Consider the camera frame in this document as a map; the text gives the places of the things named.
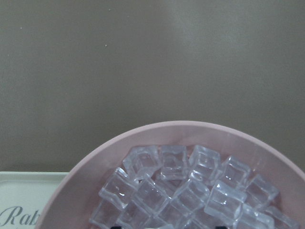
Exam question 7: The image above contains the pink bowl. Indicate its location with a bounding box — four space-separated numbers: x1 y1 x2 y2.
36 121 305 229

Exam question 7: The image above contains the clear ice cubes pile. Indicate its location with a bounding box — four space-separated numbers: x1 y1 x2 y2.
89 145 300 229

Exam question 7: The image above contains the cream serving tray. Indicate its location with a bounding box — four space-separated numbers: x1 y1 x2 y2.
0 171 68 229

